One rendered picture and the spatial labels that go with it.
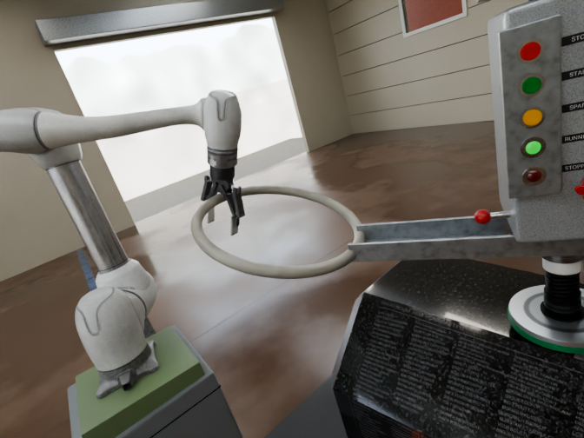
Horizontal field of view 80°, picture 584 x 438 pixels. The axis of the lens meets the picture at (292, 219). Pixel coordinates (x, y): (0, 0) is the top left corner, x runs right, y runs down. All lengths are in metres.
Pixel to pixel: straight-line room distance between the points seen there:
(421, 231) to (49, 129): 1.01
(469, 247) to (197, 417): 0.91
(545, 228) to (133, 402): 1.07
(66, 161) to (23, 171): 5.70
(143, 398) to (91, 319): 0.27
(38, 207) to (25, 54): 2.37
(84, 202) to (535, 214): 1.22
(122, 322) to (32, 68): 6.22
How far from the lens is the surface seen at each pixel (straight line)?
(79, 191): 1.30
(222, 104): 0.99
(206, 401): 1.23
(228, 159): 1.04
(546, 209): 0.79
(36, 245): 7.12
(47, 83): 7.09
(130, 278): 1.32
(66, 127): 1.11
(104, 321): 1.17
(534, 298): 1.08
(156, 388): 1.15
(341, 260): 0.85
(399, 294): 1.20
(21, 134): 1.15
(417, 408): 1.13
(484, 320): 1.09
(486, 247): 0.86
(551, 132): 0.73
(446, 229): 0.96
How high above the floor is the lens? 1.52
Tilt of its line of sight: 20 degrees down
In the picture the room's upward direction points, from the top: 16 degrees counter-clockwise
